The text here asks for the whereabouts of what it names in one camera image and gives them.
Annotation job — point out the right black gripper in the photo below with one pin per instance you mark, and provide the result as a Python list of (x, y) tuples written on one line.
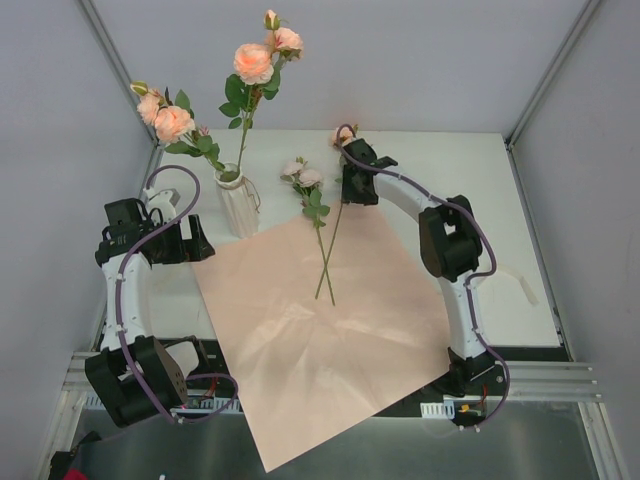
[(360, 176)]

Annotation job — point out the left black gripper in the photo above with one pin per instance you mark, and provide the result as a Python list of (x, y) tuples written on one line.
[(182, 240)]

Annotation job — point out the pale pink rose stem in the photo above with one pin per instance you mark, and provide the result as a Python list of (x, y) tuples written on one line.
[(307, 183)]

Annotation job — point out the orange rose stem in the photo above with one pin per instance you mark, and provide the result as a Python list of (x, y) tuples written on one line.
[(173, 122), (339, 137), (257, 70)]

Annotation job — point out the pink wrapping paper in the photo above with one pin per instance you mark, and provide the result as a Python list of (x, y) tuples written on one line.
[(308, 370)]

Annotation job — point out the cream printed ribbon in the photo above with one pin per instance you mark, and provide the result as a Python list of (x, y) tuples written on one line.
[(513, 288)]

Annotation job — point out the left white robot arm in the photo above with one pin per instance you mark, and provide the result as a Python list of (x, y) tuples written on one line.
[(134, 374)]

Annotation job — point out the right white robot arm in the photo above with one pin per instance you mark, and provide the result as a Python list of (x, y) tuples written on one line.
[(450, 248)]

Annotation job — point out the white ribbed ceramic vase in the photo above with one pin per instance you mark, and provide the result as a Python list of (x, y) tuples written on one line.
[(239, 199)]

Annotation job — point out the red black object corner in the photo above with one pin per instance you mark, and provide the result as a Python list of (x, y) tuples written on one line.
[(61, 464)]

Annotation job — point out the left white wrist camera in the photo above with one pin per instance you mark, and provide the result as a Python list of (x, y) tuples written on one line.
[(163, 202)]

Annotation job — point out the left white cable duct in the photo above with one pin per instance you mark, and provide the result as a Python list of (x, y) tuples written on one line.
[(194, 406)]

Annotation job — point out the white cable duct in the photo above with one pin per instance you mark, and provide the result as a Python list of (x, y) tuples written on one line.
[(194, 406), (438, 410)]

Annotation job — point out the right white cable duct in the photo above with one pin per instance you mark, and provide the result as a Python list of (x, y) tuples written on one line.
[(438, 410)]

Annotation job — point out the left aluminium frame post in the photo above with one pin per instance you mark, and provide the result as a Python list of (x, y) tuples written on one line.
[(113, 58)]

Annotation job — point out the aluminium frame post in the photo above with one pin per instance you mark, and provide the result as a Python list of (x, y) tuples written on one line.
[(577, 30), (113, 58)]

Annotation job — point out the aluminium front rail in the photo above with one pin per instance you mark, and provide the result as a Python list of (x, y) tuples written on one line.
[(553, 382)]

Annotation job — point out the right aluminium frame post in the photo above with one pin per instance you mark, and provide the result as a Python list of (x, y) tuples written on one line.
[(577, 30)]

